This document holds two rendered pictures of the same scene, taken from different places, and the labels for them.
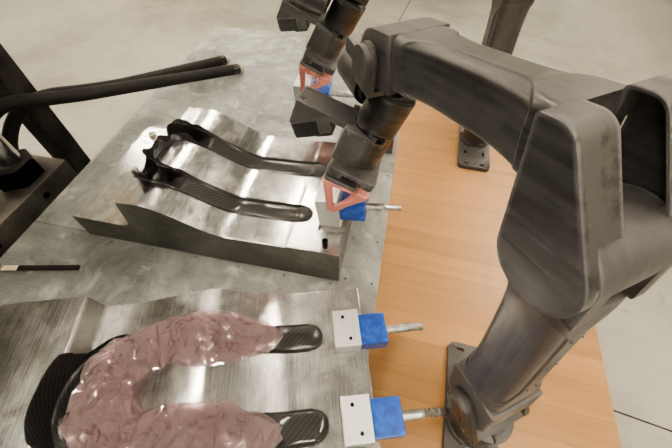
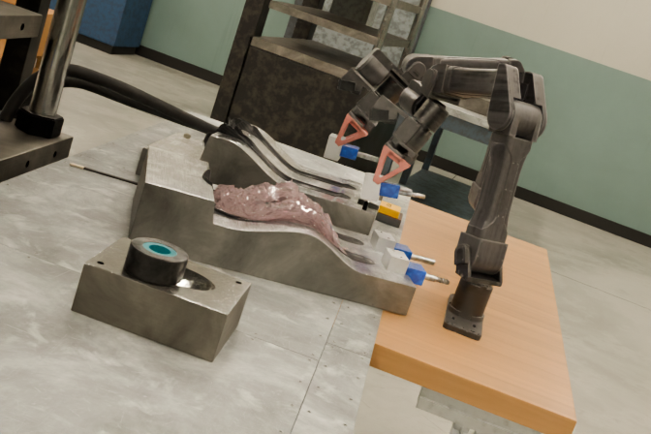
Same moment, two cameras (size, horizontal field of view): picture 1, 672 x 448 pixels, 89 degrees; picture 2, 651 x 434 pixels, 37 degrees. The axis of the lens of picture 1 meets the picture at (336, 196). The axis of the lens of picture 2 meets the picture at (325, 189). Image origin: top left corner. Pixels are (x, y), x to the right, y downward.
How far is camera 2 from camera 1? 1.65 m
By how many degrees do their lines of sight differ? 39
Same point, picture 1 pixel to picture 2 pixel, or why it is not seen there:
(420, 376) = (428, 298)
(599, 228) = (513, 91)
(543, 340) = (503, 158)
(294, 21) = (353, 84)
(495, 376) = (483, 211)
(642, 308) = not seen: outside the picture
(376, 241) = not seen: hidden behind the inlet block
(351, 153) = (406, 133)
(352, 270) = not seen: hidden behind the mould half
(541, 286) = (500, 117)
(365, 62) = (432, 75)
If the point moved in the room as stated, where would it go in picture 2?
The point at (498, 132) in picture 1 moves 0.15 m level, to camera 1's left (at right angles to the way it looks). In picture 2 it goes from (489, 84) to (415, 60)
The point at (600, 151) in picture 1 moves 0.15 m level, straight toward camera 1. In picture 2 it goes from (512, 73) to (469, 60)
